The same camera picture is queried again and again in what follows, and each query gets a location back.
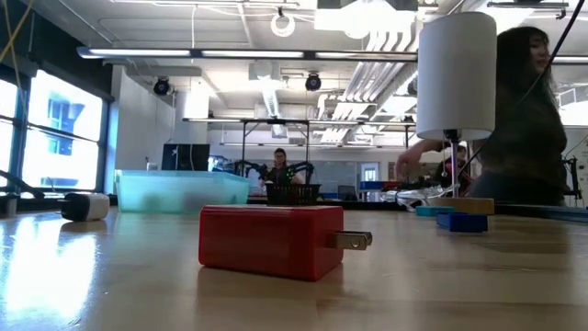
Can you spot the black ceiling spotlight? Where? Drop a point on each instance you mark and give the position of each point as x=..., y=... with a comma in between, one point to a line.
x=161, y=86
x=313, y=83

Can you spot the white shade wooden base lamp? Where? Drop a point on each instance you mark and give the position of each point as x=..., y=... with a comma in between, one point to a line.
x=455, y=78

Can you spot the black computer monitor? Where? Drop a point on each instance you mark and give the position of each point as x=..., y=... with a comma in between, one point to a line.
x=186, y=157

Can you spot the teal flat rectangular device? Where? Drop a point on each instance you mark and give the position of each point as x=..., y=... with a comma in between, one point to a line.
x=432, y=211

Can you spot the blue digital device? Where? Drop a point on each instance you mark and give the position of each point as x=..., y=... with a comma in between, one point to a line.
x=461, y=223

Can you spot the large window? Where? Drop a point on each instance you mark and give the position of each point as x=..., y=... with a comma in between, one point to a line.
x=64, y=138

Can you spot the long ceiling light strip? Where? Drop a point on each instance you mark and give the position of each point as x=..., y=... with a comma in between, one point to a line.
x=138, y=53

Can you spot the teal translucent plastic bin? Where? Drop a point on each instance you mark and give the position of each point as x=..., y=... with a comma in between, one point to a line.
x=184, y=190

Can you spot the white and black wall charger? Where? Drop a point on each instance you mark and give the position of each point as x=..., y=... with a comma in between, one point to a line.
x=92, y=207

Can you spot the person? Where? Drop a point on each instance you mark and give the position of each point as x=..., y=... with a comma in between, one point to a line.
x=280, y=174
x=523, y=138

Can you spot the small black mesh basket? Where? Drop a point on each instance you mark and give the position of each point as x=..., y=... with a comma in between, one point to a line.
x=293, y=195

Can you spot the black background rig frame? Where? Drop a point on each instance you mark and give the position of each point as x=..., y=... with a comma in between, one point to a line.
x=243, y=147

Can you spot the large red wall charger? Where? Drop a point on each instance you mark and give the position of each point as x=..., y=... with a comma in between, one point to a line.
x=271, y=241

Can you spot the background black robot arm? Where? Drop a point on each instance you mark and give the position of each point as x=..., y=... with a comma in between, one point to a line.
x=250, y=167
x=303, y=167

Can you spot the black aluminium rail frame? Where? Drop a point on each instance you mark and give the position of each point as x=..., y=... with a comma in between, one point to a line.
x=349, y=204

